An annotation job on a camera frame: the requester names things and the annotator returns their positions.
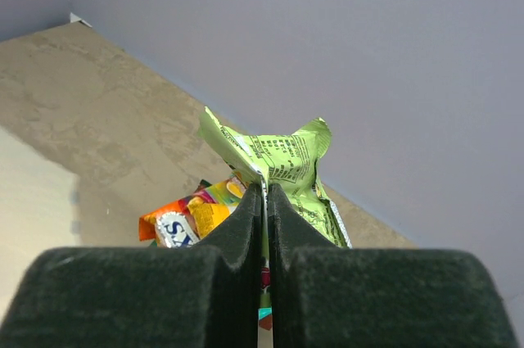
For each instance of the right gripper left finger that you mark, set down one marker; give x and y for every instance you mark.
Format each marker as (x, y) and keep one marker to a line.
(206, 295)

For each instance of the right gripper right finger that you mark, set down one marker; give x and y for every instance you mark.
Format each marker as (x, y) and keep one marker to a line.
(324, 295)

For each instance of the teal Fox's candy bag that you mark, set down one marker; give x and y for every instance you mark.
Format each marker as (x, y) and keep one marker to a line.
(265, 332)

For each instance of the orange Fox's candy bag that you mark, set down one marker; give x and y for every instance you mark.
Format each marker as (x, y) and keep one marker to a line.
(185, 222)

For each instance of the light green snack packet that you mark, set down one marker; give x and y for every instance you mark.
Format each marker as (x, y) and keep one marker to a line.
(290, 161)

